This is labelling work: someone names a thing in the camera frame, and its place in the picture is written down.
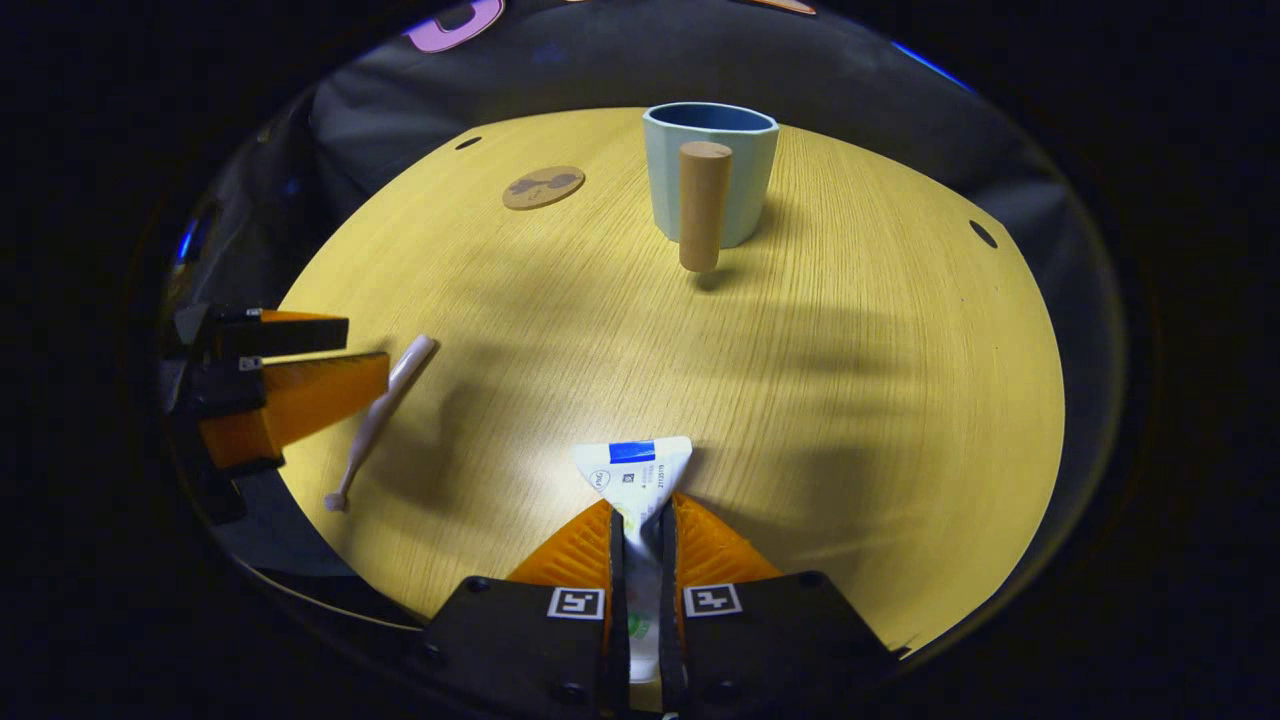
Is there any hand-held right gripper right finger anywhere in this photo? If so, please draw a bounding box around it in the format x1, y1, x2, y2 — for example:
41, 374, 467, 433
658, 493, 906, 720

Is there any pale pink toothbrush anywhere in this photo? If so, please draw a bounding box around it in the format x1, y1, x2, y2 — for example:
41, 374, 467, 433
323, 334, 439, 514

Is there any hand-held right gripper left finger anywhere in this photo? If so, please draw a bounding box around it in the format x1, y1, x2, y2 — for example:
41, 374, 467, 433
420, 498, 631, 720

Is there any blue-green cup with wooden handle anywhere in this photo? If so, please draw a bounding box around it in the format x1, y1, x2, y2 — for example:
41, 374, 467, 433
642, 102, 780, 274

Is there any white toothpaste tube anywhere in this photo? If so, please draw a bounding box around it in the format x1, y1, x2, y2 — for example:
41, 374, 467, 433
573, 436, 694, 686

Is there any round cork coaster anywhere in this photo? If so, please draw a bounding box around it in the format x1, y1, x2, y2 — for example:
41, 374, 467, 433
502, 165, 587, 211

